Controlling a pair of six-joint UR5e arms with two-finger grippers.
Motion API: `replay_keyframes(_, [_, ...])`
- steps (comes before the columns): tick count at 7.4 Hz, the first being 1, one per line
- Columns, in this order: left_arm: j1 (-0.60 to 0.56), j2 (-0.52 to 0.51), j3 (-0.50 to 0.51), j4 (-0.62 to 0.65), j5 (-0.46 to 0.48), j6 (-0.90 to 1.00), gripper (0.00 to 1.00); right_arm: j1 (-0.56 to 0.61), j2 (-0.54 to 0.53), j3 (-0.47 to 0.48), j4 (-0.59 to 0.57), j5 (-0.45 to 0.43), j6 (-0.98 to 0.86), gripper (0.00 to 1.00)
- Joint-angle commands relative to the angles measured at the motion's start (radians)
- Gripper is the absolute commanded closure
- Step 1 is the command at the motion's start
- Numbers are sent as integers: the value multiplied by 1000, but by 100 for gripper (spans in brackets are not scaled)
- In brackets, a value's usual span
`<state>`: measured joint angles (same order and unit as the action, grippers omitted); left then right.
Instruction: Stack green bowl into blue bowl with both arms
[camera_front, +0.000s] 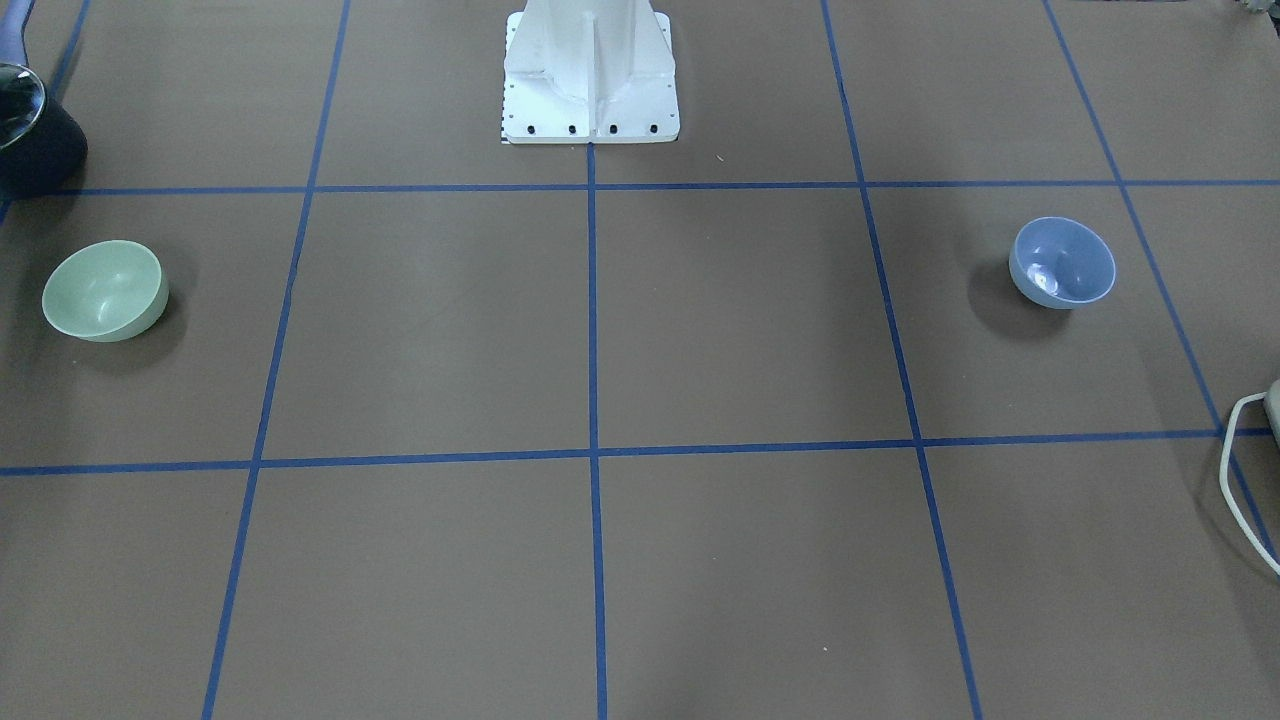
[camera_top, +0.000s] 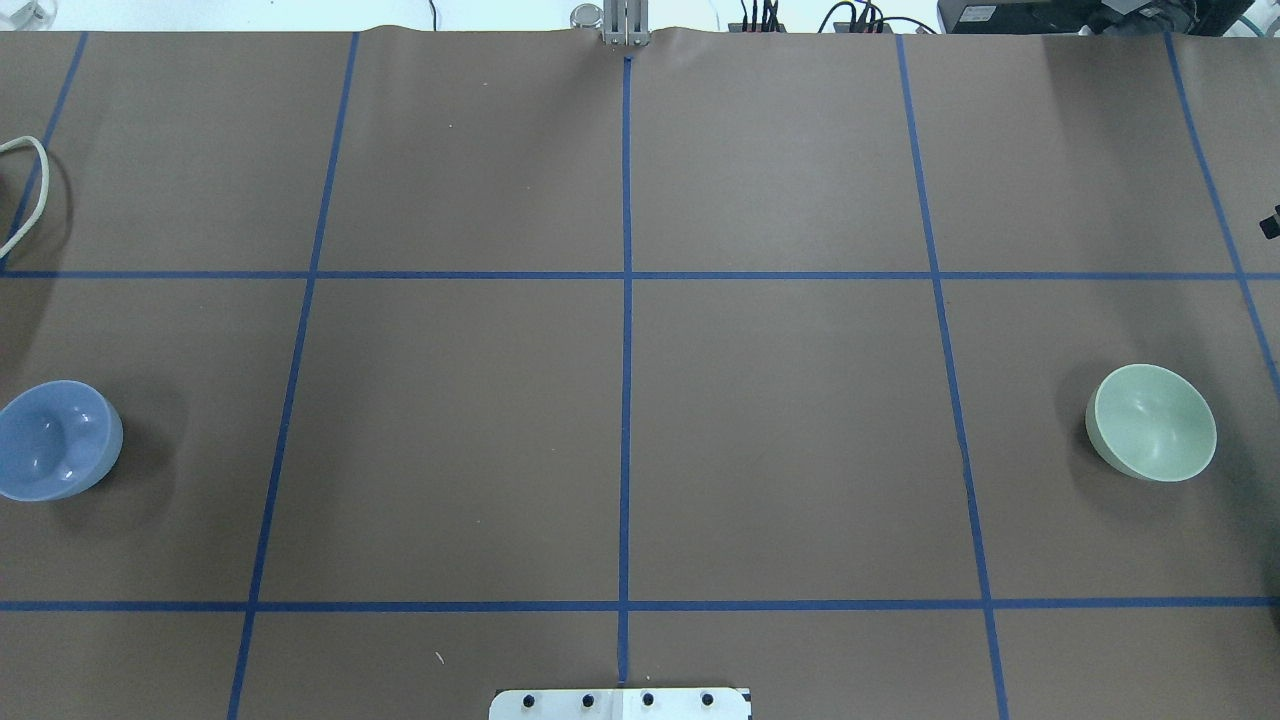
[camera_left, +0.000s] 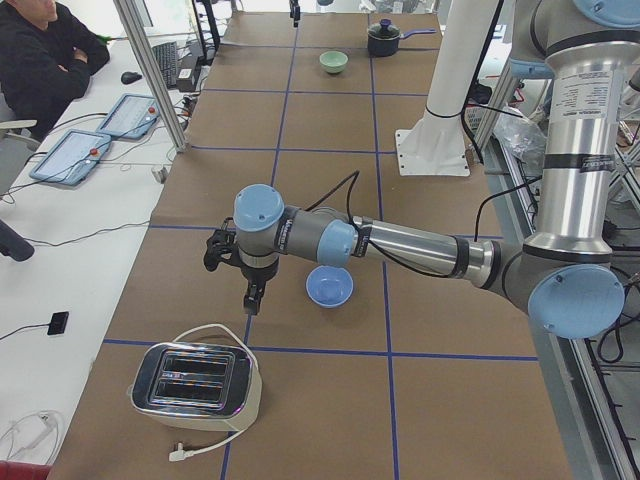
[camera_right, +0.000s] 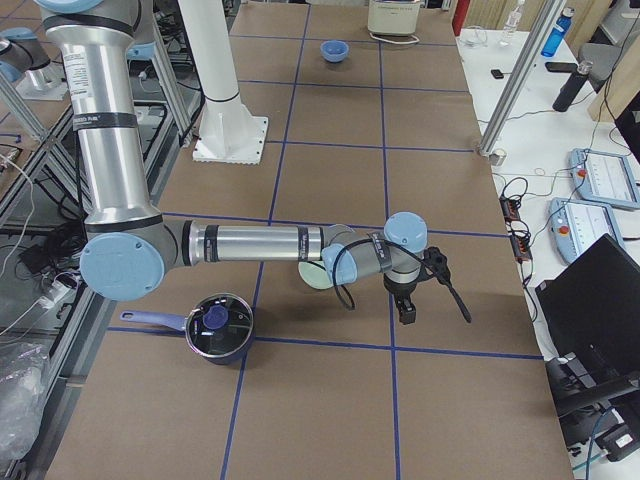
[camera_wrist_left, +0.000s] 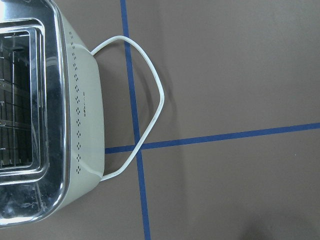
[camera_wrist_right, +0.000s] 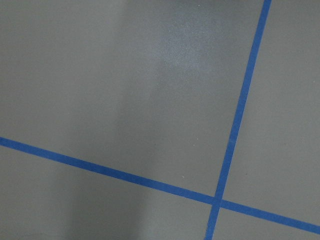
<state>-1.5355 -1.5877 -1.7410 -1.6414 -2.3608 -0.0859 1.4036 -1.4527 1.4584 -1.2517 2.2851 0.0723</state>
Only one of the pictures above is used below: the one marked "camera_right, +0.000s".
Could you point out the lower teach pendant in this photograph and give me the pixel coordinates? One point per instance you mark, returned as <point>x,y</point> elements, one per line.
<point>576,225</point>

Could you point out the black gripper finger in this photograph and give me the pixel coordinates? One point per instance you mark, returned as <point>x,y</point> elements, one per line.
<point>406,310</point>

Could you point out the upper teach pendant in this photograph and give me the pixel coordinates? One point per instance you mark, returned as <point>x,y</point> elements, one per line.
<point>604,177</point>

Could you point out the black laptop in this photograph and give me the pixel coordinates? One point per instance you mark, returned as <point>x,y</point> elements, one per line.
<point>594,305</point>

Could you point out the aluminium frame post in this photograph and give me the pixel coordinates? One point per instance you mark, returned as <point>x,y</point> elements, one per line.
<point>524,64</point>

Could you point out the teach pendant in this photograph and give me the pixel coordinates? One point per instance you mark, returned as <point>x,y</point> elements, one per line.
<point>576,225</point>
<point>604,177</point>

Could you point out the black phone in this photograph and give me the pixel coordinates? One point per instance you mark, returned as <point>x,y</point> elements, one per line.
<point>561,67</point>

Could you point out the beige appliance box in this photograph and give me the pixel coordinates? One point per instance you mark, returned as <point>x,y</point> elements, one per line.
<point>393,22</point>

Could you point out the black thermos bottle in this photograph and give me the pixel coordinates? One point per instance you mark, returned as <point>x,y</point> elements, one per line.
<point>572,86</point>

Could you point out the blue bowl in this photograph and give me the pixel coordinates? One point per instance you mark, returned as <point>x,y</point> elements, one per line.
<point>334,51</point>

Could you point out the white pedestal column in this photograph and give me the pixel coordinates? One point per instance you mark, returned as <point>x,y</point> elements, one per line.
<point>228,132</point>

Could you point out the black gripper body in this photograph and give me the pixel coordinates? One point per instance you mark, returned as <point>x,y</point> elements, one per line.
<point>399,291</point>

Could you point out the clear plastic bottle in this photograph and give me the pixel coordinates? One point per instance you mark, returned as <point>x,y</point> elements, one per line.
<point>511,24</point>

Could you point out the orange black usb hub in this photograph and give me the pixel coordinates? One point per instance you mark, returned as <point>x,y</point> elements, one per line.
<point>518,231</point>

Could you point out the clear plastic bag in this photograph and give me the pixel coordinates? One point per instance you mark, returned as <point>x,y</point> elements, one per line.
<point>24,384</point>

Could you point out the blue water bottle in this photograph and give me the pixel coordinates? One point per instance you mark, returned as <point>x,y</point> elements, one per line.
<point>558,32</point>

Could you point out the green bowl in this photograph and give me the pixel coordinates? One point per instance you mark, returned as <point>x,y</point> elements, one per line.
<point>314,274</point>

